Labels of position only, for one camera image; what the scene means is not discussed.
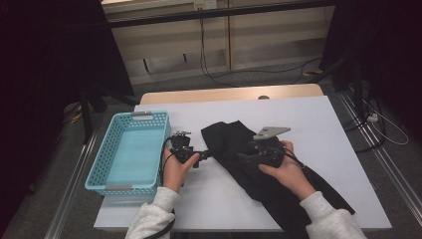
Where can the black pants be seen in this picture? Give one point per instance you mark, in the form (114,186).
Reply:
(229,142)

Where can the black stand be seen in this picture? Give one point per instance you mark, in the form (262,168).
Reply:
(357,86)
(87,122)

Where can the white table sheet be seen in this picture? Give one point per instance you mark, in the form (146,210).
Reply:
(331,132)

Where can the white power plug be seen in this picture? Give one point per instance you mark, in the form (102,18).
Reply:
(373,117)

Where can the white wall socket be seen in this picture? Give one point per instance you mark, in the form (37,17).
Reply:
(205,4)

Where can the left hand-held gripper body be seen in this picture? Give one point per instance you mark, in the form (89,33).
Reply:
(182,149)

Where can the person's left hand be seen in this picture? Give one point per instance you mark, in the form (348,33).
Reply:
(175,174)

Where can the light blue plastic basket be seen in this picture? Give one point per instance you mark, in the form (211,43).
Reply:
(136,152)

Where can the black curtain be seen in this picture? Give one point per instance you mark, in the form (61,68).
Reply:
(49,66)
(391,49)

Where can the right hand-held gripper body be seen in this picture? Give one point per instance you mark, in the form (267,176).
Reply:
(268,152)

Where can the aluminium floor rail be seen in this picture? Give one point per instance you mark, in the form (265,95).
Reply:
(71,189)
(388,162)

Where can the black horizontal bar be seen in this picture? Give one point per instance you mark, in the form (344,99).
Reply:
(215,13)

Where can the person's right hand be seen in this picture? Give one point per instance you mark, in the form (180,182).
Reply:
(292,179)

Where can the wooden table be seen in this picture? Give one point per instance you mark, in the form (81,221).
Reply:
(215,94)

